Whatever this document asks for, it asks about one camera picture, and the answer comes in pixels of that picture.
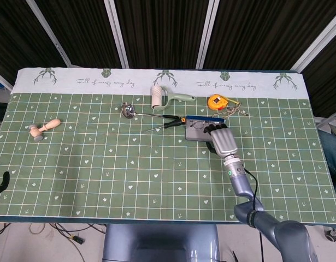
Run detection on blue glasses case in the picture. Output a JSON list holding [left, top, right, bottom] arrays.
[[185, 114, 228, 142]]

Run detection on green grid tablecloth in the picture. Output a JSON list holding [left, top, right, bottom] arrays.
[[0, 67, 336, 224]]

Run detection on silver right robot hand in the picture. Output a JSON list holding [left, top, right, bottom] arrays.
[[203, 123, 239, 158]]

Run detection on black wire-frame eyeglasses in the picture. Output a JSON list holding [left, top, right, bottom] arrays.
[[190, 121, 212, 130]]

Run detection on pale green lint roller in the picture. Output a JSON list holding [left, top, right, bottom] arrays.
[[150, 85, 196, 111]]

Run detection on screwdriver black orange handle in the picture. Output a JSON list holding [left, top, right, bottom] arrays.
[[142, 116, 187, 134]]

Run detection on orange tape measure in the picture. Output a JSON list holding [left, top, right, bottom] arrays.
[[207, 93, 241, 111]]

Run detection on person leg in jeans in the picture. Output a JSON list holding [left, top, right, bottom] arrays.
[[319, 130, 336, 175]]

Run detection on aluminium partition post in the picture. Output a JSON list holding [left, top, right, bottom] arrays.
[[0, 68, 14, 93], [196, 0, 226, 69], [291, 8, 336, 73], [26, 0, 73, 68], [103, 0, 129, 69]]

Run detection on wooden massage hammer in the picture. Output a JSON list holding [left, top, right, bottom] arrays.
[[25, 118, 62, 141]]

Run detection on steel ladle black handle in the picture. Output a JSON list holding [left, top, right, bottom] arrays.
[[121, 102, 185, 121]]

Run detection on grey robot torso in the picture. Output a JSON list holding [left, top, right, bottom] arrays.
[[102, 223, 222, 262]]

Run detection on black floor cable bundle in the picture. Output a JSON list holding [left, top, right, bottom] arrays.
[[0, 223, 107, 262]]

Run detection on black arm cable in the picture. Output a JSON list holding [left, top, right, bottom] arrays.
[[243, 168, 266, 262]]

